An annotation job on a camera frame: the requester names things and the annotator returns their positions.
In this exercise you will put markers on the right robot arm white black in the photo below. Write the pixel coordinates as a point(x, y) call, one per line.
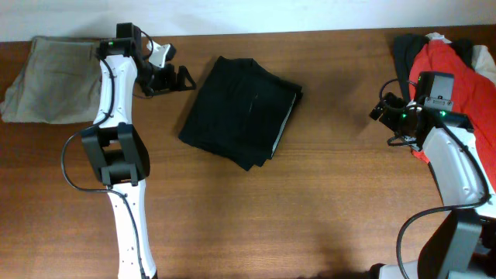
point(464, 244)

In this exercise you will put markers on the red garment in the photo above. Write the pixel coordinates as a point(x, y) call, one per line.
point(473, 95)

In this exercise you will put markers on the black garment in pile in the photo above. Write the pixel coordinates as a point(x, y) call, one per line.
point(406, 47)

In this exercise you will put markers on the folded khaki shorts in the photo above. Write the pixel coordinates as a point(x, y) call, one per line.
point(59, 84)

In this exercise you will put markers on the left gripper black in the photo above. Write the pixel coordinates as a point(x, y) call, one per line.
point(168, 80)

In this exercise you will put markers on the dark navy shorts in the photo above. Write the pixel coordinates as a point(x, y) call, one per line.
point(240, 112)

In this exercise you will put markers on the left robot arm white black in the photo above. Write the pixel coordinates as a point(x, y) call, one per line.
point(116, 153)

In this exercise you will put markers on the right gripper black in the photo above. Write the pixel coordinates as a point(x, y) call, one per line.
point(388, 116)

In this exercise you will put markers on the white garment in pile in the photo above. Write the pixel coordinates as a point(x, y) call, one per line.
point(477, 56)

